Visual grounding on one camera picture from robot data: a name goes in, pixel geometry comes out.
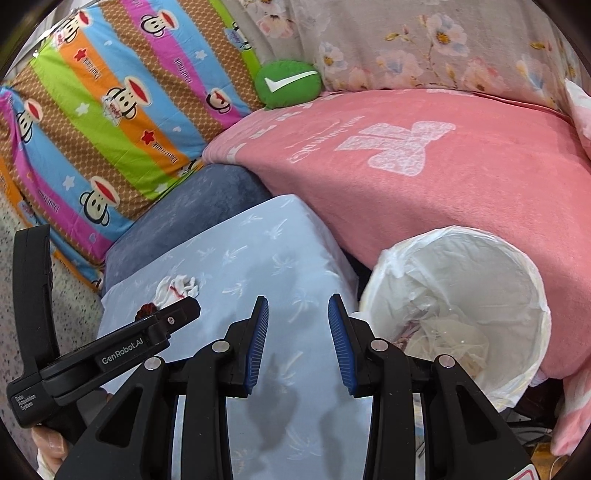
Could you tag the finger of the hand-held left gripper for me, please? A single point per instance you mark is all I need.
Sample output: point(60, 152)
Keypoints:
point(182, 314)

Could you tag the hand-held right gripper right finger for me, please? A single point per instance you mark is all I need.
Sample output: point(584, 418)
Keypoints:
point(339, 341)

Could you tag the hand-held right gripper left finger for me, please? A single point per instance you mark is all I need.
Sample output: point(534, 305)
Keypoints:
point(258, 341)

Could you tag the white sock with red mark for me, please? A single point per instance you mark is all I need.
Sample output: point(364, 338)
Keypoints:
point(178, 286)

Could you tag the dark red velvet scrunchie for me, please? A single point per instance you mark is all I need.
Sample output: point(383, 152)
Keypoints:
point(147, 308)

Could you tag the pink striped cloth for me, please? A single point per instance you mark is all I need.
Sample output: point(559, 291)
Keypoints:
point(408, 334)

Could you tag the clear plastic bag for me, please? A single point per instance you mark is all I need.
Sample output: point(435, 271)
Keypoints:
point(452, 337)

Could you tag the bin with white bag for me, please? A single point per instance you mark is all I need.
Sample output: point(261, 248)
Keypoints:
point(461, 258)

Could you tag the person's left hand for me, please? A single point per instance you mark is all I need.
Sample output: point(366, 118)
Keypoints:
point(51, 450)

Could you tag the light blue printed sheet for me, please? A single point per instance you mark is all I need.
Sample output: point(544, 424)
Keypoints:
point(277, 258)

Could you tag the blue grey cushion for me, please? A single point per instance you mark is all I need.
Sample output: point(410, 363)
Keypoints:
point(194, 203)

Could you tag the pink blanket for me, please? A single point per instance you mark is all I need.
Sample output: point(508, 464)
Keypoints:
point(415, 184)

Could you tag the striped cartoon monkey pillow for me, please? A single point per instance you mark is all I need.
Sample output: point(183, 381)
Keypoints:
point(115, 138)

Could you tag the pink white printed cloth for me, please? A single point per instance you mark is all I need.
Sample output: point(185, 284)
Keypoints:
point(572, 415)

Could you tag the green cushion with white tick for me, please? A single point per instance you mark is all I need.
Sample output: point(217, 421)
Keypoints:
point(295, 92)

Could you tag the floral beige blanket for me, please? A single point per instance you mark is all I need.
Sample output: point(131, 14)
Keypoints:
point(415, 46)

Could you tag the white pink floral pillow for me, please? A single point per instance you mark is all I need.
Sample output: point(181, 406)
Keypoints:
point(581, 115)

